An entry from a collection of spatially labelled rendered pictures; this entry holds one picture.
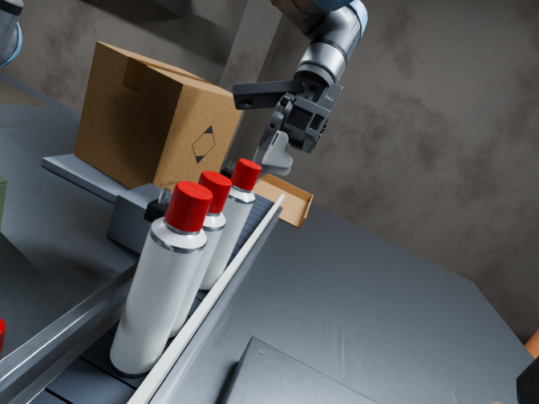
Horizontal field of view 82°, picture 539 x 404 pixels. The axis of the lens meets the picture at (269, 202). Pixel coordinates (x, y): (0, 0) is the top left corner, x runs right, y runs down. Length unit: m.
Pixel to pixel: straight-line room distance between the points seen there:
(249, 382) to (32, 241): 0.40
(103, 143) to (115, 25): 3.08
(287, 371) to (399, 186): 2.57
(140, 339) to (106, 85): 0.60
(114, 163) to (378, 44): 2.46
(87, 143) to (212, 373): 0.60
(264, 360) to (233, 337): 0.09
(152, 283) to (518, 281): 3.26
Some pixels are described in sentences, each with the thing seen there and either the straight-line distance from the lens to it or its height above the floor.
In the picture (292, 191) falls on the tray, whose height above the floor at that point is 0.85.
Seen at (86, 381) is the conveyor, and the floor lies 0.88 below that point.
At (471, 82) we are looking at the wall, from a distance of 2.98.
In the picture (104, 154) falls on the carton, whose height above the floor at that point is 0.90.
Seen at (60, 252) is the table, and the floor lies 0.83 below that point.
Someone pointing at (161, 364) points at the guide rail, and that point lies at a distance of 0.35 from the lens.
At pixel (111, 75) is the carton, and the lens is 0.80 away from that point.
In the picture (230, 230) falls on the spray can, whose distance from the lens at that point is 0.43.
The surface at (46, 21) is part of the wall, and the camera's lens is 4.46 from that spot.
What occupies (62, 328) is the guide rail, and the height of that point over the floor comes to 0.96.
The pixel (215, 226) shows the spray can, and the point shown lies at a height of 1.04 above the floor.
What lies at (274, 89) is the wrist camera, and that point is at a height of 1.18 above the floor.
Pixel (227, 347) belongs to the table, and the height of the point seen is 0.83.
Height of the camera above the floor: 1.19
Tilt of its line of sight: 19 degrees down
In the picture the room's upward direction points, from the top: 25 degrees clockwise
